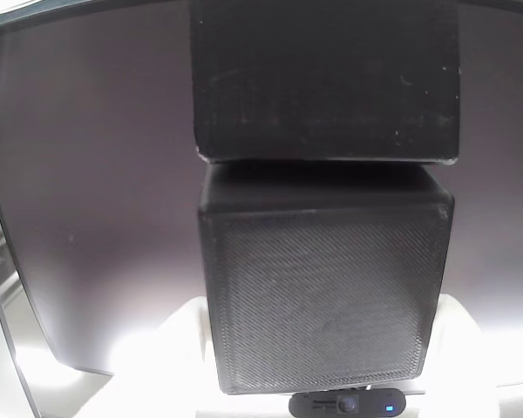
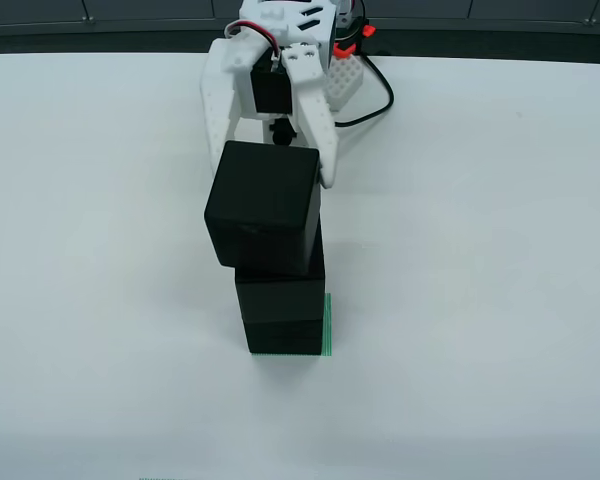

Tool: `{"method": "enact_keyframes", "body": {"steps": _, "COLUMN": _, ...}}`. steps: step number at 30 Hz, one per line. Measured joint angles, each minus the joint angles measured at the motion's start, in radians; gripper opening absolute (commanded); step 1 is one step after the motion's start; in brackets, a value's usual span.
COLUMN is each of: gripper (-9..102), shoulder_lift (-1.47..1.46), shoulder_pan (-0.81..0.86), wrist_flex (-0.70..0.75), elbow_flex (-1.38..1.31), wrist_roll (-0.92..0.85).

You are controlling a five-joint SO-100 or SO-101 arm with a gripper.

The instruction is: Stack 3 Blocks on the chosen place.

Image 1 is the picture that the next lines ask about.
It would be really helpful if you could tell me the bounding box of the plain black cube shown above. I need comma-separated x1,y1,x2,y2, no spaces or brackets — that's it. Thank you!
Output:
197,163,456,396
188,0,462,167

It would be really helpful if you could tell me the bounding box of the black webcam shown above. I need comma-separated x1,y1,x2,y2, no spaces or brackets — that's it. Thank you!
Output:
287,386,408,418

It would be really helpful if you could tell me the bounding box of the black curved monitor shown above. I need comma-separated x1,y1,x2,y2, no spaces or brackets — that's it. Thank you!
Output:
0,0,523,388

